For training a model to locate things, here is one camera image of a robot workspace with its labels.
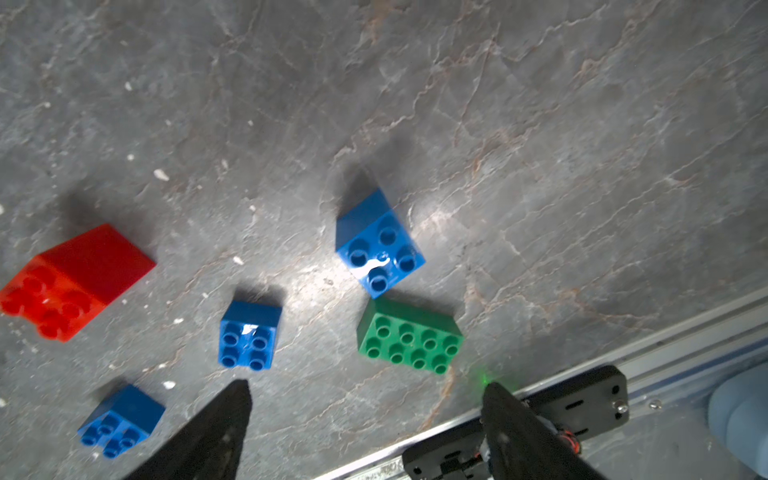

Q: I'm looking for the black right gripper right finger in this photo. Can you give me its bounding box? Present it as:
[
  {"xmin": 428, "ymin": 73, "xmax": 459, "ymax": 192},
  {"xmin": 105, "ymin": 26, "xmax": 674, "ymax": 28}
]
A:
[{"xmin": 481, "ymin": 382, "xmax": 603, "ymax": 480}]

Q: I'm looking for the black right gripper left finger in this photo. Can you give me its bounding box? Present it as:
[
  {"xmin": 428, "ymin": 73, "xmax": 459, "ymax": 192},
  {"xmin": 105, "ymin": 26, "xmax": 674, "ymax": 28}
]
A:
[{"xmin": 127, "ymin": 379, "xmax": 252, "ymax": 479}]

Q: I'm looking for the green lego brick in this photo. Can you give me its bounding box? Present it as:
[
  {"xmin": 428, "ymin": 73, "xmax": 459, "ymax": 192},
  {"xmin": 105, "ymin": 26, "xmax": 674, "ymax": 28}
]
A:
[{"xmin": 357, "ymin": 296, "xmax": 464, "ymax": 375}]

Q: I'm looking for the blue lego brick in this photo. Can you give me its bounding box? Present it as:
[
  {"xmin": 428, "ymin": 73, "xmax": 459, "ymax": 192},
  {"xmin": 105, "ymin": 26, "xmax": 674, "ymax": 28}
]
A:
[
  {"xmin": 335, "ymin": 189, "xmax": 426, "ymax": 299},
  {"xmin": 218, "ymin": 300, "xmax": 282, "ymax": 372},
  {"xmin": 77, "ymin": 385, "xmax": 166, "ymax": 459}
]

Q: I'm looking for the red lego brick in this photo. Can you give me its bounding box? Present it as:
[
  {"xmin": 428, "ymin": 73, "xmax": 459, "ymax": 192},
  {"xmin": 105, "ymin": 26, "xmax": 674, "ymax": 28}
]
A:
[{"xmin": 1, "ymin": 224, "xmax": 156, "ymax": 343}]

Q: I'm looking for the white blue desk clock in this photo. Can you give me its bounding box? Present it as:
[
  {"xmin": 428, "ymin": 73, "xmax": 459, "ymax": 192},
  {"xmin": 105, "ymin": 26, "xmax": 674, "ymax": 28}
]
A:
[{"xmin": 708, "ymin": 363, "xmax": 768, "ymax": 478}]

